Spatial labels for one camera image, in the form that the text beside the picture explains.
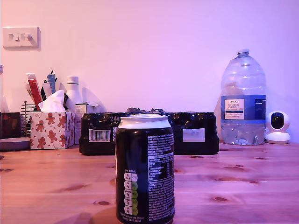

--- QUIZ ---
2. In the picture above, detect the grey plate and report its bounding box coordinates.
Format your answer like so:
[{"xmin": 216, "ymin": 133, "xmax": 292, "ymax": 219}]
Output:
[{"xmin": 0, "ymin": 137, "xmax": 31, "ymax": 151}]

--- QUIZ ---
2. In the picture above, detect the small white round camera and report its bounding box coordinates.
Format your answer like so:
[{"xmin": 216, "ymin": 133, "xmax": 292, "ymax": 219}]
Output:
[{"xmin": 265, "ymin": 111, "xmax": 292, "ymax": 144}]

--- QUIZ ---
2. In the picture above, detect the dark square box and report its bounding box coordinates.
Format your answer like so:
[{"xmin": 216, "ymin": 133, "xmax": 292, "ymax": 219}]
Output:
[{"xmin": 1, "ymin": 112, "xmax": 22, "ymax": 139}]

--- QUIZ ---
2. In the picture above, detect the gingerbread print tissue box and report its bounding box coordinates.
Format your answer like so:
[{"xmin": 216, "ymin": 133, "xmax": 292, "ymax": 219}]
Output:
[{"xmin": 30, "ymin": 111, "xmax": 76, "ymax": 150}]

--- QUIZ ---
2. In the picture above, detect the white tissue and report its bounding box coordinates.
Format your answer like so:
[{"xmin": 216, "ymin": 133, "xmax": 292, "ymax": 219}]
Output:
[{"xmin": 38, "ymin": 90, "xmax": 67, "ymax": 112}]

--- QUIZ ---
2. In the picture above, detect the black and white sachet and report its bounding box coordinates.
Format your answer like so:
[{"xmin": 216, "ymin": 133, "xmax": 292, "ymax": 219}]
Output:
[{"xmin": 42, "ymin": 80, "xmax": 51, "ymax": 100}]

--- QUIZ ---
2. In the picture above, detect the white light switch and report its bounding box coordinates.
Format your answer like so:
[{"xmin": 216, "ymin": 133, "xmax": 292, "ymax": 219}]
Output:
[{"xmin": 2, "ymin": 27, "xmax": 41, "ymax": 50}]

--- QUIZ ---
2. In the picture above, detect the black Pepsi Max multipack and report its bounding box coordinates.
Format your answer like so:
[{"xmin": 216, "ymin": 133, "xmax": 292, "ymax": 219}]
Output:
[{"xmin": 78, "ymin": 107, "xmax": 220, "ymax": 156}]

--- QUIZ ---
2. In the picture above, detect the large clear water bottle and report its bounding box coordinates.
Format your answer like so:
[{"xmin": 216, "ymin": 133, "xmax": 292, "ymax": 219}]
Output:
[{"xmin": 220, "ymin": 48, "xmax": 267, "ymax": 146}]

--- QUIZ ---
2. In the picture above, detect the metal wire holder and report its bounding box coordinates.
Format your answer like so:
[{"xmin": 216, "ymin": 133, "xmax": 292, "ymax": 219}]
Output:
[{"xmin": 21, "ymin": 100, "xmax": 36, "ymax": 138}]

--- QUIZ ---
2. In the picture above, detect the blue and white sachet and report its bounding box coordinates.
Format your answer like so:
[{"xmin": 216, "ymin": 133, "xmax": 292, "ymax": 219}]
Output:
[{"xmin": 46, "ymin": 74, "xmax": 57, "ymax": 95}]

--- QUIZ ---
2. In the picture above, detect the small white carton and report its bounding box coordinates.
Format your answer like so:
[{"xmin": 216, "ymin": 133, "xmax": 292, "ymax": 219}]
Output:
[{"xmin": 74, "ymin": 102, "xmax": 101, "ymax": 145}]

